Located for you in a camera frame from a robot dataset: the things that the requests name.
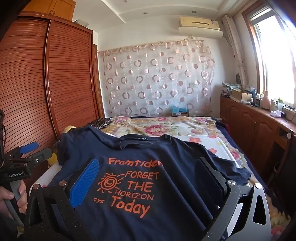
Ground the dark circle-patterned folded blanket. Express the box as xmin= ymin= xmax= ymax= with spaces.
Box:
xmin=89 ymin=117 xmax=114 ymax=132

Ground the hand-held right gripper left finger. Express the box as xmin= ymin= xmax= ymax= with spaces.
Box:
xmin=23 ymin=158 xmax=100 ymax=241

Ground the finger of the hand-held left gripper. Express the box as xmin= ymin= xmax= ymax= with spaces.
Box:
xmin=9 ymin=142 xmax=39 ymax=160
xmin=14 ymin=148 xmax=53 ymax=166

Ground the window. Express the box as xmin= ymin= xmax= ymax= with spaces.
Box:
xmin=243 ymin=5 xmax=296 ymax=109

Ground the navy printed t-shirt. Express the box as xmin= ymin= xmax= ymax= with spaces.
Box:
xmin=47 ymin=126 xmax=252 ymax=241

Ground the pink bottle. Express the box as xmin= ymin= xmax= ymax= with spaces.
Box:
xmin=260 ymin=90 xmax=271 ymax=109

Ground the wooden sideboard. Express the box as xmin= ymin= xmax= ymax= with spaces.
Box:
xmin=220 ymin=95 xmax=296 ymax=186

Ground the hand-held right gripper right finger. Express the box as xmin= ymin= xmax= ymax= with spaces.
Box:
xmin=195 ymin=158 xmax=271 ymax=241

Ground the wooden overhead cabinet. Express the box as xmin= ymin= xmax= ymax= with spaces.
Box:
xmin=21 ymin=0 xmax=77 ymax=22

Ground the cardboard box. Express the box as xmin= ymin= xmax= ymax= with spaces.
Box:
xmin=231 ymin=89 xmax=253 ymax=102

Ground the stack of folded papers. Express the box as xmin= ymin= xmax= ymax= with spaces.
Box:
xmin=221 ymin=82 xmax=243 ymax=96

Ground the navy bed sheet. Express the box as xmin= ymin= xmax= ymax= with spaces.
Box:
xmin=214 ymin=118 xmax=233 ymax=135

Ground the white small-flower bed sheet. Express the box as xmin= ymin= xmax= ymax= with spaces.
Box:
xmin=32 ymin=131 xmax=251 ymax=193

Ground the wall air conditioner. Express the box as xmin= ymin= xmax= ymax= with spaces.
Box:
xmin=178 ymin=16 xmax=223 ymax=37

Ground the blue tissue box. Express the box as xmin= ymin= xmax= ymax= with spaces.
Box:
xmin=171 ymin=104 xmax=190 ymax=117

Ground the pale window drape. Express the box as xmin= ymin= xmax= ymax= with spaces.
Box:
xmin=223 ymin=15 xmax=247 ymax=90

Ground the person's left hand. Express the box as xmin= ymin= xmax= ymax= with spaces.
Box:
xmin=0 ymin=179 xmax=27 ymax=216

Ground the sheer circle-patterned curtain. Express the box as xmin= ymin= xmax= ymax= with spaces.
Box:
xmin=97 ymin=38 xmax=216 ymax=117

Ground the large-flower floral quilt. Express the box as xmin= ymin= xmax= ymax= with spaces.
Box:
xmin=103 ymin=116 xmax=223 ymax=139

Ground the brown slatted wooden wardrobe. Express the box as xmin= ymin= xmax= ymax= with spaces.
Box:
xmin=0 ymin=13 xmax=105 ymax=167

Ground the yellow plush toy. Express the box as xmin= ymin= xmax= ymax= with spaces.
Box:
xmin=48 ymin=125 xmax=77 ymax=168

